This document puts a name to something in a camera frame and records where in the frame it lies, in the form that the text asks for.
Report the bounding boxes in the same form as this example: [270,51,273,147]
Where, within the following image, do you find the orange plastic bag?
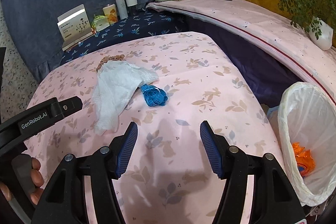
[291,142,315,178]

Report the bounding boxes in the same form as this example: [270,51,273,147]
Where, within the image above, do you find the white tissue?
[92,61,158,136]

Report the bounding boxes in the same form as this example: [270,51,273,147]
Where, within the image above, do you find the blue net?
[140,84,168,107]

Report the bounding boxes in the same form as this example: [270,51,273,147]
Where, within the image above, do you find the white-lined trash bin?
[267,82,335,206]

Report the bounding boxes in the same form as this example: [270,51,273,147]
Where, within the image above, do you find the person's left hand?
[0,156,45,206]

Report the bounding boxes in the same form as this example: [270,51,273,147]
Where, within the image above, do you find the beige dotted scrunchie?
[96,55,125,72]

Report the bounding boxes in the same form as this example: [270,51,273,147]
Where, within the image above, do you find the white open gift box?
[57,4,92,51]

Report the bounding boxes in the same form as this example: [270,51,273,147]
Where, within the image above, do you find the pink floral tablecloth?
[26,32,282,223]

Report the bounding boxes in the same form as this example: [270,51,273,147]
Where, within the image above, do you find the green small packet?
[91,15,110,32]

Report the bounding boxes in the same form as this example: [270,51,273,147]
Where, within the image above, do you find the orange patterned small box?
[102,4,118,25]

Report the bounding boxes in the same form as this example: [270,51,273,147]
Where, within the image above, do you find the navy floral cloth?
[60,9,189,65]

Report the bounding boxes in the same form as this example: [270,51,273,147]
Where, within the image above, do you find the tall white bottle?
[115,0,128,20]

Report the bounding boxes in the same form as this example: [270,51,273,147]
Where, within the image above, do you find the pink dotted bed cover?
[147,0,335,101]

